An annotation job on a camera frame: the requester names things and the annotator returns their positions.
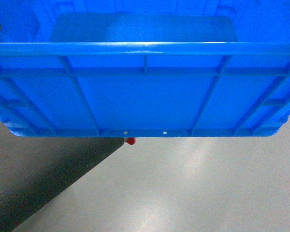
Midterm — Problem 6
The large blue plastic crate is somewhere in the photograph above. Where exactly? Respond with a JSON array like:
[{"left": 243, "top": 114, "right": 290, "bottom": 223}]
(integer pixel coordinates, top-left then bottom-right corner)
[{"left": 0, "top": 0, "right": 290, "bottom": 137}]

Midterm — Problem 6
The red table corner cap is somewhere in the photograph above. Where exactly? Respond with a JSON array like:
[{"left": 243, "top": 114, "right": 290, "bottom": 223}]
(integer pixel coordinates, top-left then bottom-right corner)
[{"left": 125, "top": 137, "right": 136, "bottom": 145}]

